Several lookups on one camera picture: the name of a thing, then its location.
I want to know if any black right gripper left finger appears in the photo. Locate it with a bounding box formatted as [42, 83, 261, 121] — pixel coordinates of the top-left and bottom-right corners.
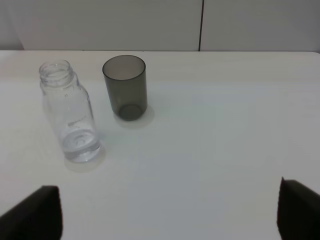
[0, 185, 62, 240]

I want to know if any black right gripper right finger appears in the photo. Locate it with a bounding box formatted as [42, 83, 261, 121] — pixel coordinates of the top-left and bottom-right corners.
[276, 178, 320, 240]

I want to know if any clear plastic water bottle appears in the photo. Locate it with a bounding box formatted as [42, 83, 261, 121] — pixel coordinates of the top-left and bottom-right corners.
[38, 60, 101, 163]

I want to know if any grey translucent cup right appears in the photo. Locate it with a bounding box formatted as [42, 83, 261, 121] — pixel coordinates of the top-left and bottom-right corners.
[102, 55, 148, 121]

